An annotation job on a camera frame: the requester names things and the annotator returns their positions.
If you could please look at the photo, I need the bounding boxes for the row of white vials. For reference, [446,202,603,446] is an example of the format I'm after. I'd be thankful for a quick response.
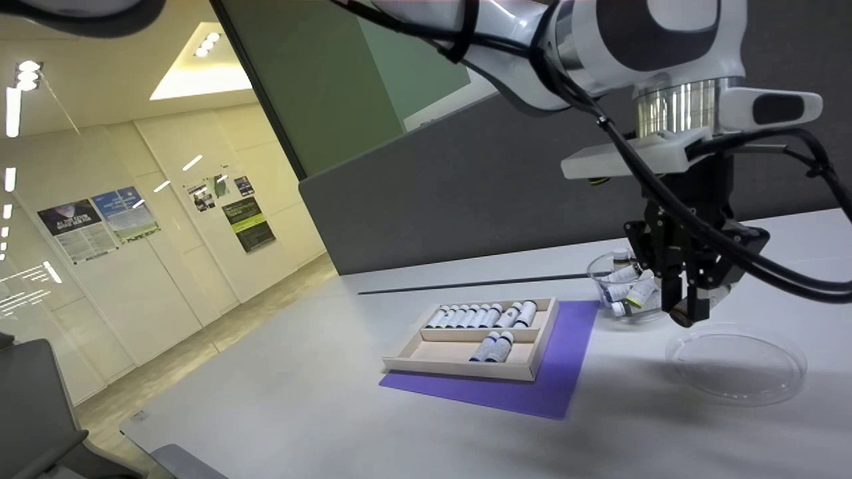
[426,301,538,329]

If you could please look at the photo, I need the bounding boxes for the grey desk partition panel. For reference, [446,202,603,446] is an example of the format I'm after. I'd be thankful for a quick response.
[296,87,852,277]

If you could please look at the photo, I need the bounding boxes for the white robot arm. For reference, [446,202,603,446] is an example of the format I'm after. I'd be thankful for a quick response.
[333,0,823,326]

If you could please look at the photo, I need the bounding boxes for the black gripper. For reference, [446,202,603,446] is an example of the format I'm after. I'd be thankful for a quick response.
[622,153,770,326]

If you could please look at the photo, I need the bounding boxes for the clear plastic dish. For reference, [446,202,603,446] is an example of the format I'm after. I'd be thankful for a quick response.
[666,329,807,407]

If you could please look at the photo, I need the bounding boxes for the dark blue cap bottle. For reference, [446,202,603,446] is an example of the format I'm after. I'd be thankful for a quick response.
[469,333,498,361]

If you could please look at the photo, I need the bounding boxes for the wooden compartment tray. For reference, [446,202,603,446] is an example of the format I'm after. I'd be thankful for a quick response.
[382,297,557,377]

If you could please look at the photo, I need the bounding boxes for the wall posters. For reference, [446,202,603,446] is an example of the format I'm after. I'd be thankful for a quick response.
[37,173,274,262]

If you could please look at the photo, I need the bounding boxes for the purple mat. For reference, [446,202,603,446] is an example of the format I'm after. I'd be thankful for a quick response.
[377,301,596,419]

